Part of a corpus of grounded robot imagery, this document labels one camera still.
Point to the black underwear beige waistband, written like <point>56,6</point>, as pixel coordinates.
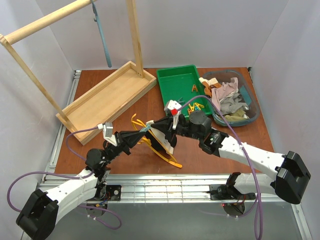
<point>160,140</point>

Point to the green plastic tray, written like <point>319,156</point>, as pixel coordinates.
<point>177,82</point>

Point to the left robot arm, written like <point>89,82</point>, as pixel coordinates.
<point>44,209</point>

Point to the blue plastic hanger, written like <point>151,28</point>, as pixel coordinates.
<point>101,33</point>

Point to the clear plastic laundry bin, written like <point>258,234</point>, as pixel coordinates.
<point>248,97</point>

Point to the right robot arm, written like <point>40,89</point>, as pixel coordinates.
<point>283,175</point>

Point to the teal clothespin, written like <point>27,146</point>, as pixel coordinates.
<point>145,129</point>

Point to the pile of clothes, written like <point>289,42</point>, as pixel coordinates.
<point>227,98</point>

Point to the yellow clothespin right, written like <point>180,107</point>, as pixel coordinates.
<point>199,105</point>

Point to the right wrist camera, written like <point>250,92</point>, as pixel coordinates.
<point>173,107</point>

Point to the dark grey clothespin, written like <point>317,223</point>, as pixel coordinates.
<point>181,101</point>

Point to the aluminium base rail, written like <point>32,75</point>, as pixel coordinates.
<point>164,188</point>

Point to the yellow plastic hanger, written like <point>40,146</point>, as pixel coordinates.
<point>151,142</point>

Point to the wooden clothes rack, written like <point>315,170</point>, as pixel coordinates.
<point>107,100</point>

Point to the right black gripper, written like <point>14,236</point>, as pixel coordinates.
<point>172,125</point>

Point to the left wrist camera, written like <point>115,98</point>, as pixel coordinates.
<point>107,131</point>

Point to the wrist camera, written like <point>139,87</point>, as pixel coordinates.
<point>107,131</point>
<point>173,107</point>

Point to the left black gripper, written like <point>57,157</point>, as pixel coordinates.
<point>119,140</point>

